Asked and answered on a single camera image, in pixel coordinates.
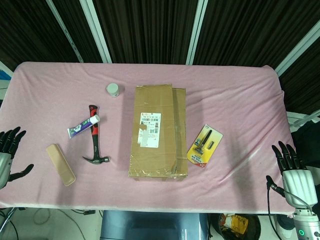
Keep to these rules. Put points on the red black claw hammer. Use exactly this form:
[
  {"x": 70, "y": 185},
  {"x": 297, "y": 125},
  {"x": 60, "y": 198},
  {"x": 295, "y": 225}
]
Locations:
[{"x": 95, "y": 146}]

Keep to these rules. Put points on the pink tablecloth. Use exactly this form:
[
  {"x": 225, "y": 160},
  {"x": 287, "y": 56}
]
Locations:
[{"x": 225, "y": 100}]

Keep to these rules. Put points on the yellow razor blister pack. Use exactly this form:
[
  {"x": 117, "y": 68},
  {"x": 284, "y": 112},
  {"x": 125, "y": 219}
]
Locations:
[{"x": 197, "y": 156}]

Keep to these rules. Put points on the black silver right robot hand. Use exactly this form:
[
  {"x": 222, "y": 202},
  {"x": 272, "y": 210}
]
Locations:
[{"x": 298, "y": 185}]

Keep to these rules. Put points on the brown cardboard shipping box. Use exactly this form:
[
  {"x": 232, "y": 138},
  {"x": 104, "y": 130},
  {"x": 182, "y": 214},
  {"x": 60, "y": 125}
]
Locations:
[{"x": 155, "y": 105}]

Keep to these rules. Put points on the white metal frame rail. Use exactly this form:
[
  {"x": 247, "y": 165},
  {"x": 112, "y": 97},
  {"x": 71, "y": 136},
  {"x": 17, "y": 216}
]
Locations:
[{"x": 298, "y": 117}]

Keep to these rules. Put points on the purple white toothpaste tube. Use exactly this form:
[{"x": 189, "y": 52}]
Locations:
[{"x": 80, "y": 128}]

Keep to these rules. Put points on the thin white frame post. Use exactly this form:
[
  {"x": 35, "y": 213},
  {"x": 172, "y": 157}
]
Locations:
[{"x": 63, "y": 28}]

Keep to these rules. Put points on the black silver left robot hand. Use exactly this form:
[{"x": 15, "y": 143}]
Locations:
[{"x": 5, "y": 167}]

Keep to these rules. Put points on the yellow snack wrapper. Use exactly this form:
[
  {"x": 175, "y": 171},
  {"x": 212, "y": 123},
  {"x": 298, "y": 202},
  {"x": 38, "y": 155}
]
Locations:
[{"x": 237, "y": 222}]

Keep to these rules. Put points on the white metal frame post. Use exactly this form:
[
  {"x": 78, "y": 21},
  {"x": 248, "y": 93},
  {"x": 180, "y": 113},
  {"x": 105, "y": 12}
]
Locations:
[
  {"x": 297, "y": 48},
  {"x": 197, "y": 30},
  {"x": 96, "y": 31}
]

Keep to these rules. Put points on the beige oblong plastic case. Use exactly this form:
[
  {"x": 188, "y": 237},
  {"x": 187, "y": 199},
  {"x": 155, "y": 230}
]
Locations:
[{"x": 60, "y": 163}]

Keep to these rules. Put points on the black trash bin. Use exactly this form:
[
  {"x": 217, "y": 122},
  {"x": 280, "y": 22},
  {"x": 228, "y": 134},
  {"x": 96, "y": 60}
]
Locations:
[{"x": 253, "y": 227}]

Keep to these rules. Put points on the black power adapter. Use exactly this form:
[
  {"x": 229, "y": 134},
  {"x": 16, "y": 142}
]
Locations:
[{"x": 89, "y": 212}]

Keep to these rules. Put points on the small white cream jar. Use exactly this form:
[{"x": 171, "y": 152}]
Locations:
[{"x": 112, "y": 88}]

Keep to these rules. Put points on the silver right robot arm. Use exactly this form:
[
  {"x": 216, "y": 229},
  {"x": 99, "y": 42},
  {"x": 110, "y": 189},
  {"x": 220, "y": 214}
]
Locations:
[{"x": 306, "y": 225}]

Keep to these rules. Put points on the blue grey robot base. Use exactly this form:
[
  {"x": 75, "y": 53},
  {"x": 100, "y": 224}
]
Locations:
[{"x": 150, "y": 227}]

